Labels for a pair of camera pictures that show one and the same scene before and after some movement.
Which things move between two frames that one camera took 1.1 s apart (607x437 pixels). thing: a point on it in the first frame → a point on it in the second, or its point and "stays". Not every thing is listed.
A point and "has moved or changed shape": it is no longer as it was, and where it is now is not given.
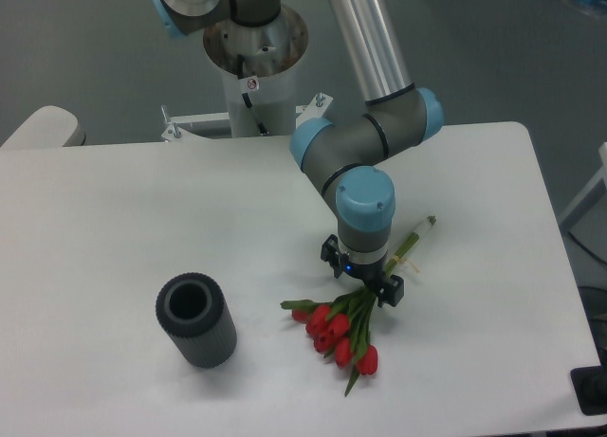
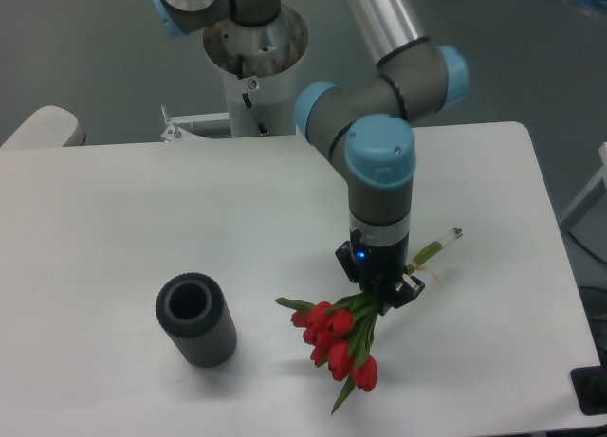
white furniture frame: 565,217 stays
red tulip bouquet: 340,326 has moved or changed shape
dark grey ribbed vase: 193,309 stays
